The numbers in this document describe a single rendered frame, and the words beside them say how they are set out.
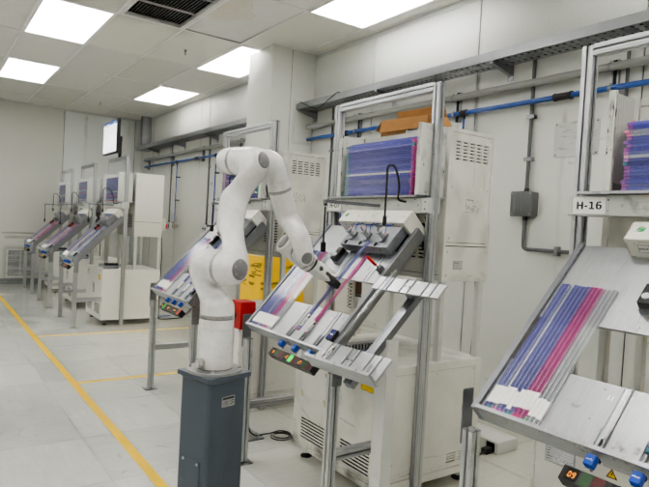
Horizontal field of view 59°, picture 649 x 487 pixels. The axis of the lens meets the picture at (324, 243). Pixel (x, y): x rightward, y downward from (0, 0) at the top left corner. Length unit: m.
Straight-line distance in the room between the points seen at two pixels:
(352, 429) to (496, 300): 1.80
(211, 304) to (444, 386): 1.31
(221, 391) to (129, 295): 4.94
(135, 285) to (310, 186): 3.42
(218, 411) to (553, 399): 1.06
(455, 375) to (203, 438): 1.33
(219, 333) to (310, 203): 2.11
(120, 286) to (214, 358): 4.87
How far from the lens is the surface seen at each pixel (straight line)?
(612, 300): 1.92
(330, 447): 2.45
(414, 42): 5.11
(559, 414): 1.71
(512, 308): 4.14
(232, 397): 2.08
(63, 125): 10.95
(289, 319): 2.71
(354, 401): 2.75
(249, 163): 2.01
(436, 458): 2.95
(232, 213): 2.02
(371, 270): 2.58
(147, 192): 6.90
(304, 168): 3.96
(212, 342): 2.03
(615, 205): 2.08
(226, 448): 2.13
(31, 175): 10.79
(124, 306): 6.91
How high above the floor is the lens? 1.22
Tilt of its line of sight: 2 degrees down
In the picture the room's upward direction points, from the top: 3 degrees clockwise
